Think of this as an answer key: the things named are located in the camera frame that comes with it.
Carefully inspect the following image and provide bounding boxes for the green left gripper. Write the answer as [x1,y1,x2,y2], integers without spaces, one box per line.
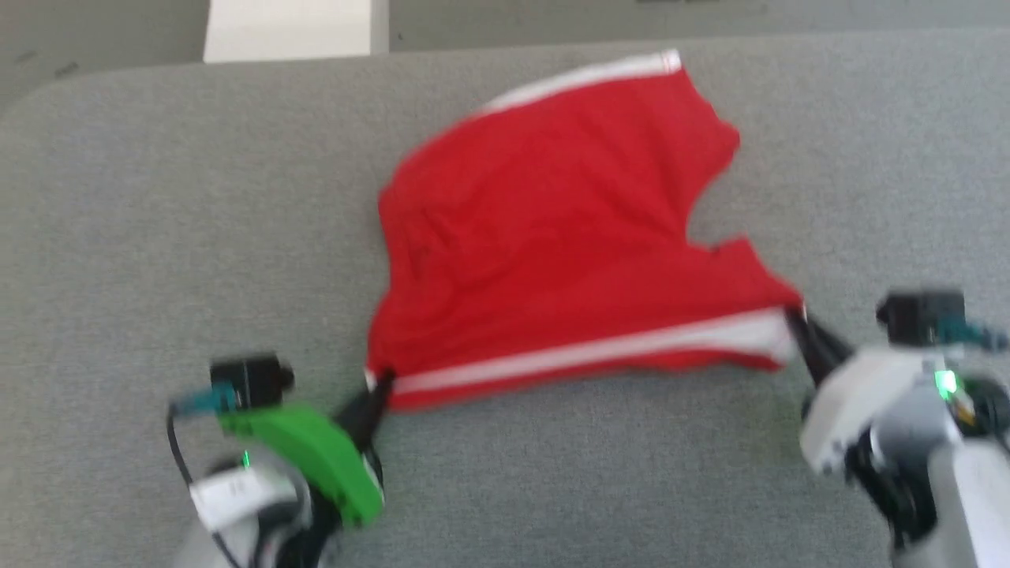
[219,369,396,529]

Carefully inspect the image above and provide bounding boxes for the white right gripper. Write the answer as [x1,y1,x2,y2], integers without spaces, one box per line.
[784,306,1010,478]

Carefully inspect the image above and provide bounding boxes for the red garment with white stripes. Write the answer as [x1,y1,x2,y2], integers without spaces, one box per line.
[364,49,808,413]

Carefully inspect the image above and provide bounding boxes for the grey fabric sofa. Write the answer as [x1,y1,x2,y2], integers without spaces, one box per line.
[0,28,1010,568]

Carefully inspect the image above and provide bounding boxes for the white box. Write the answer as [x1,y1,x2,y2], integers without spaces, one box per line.
[203,0,390,65]

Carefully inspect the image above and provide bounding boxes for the black cable with teal plug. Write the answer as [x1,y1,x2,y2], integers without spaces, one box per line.
[937,318,1010,353]
[166,382,239,568]

